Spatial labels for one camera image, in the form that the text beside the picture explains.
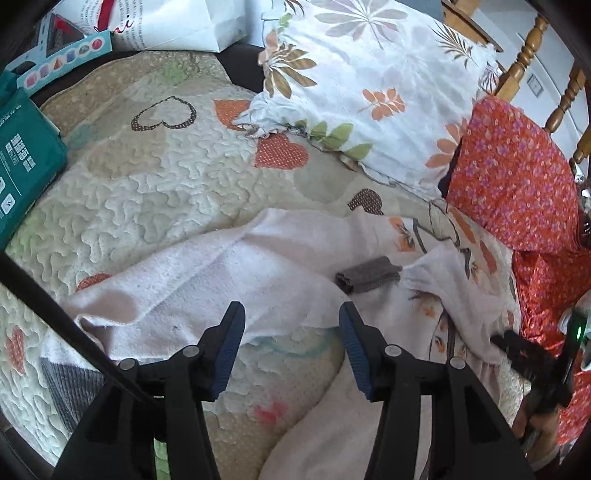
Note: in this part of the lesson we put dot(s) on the pale blue printed box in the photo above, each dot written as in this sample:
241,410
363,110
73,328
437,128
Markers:
69,57

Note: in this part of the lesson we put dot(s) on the pale pink knit garment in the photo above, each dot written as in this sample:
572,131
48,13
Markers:
258,277

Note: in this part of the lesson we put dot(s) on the white paper bag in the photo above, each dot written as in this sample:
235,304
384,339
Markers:
184,23

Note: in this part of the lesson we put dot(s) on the orange floral bed sheet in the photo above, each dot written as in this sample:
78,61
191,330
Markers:
508,175

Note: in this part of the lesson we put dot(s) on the green packet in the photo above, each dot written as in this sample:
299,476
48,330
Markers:
27,157

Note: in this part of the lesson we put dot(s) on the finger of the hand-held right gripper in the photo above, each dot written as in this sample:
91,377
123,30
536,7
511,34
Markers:
521,350

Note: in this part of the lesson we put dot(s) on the person's right hand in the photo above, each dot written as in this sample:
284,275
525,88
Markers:
533,427

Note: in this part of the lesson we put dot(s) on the wooden spindle headboard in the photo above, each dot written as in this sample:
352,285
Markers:
526,50

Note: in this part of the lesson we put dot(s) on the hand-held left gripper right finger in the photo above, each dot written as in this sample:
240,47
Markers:
355,355

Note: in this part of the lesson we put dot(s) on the white wall switch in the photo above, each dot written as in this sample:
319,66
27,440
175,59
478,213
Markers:
535,85

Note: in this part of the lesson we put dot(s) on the dark cloth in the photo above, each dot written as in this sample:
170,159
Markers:
244,64

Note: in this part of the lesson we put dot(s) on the quilted heart pattern bedspread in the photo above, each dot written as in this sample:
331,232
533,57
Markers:
152,184

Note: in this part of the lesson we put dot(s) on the grey ribbed cloth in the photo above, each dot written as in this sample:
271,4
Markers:
369,274

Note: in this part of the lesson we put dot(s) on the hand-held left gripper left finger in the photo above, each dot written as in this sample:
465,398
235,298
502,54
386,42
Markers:
227,355

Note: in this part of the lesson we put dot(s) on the white floral print cloth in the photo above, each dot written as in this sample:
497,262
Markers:
443,230

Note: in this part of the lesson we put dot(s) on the white leaf print pillow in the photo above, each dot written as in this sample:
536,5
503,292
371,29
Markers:
369,55

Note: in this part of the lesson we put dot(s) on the grey knit cloth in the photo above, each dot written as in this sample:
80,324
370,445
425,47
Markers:
74,392

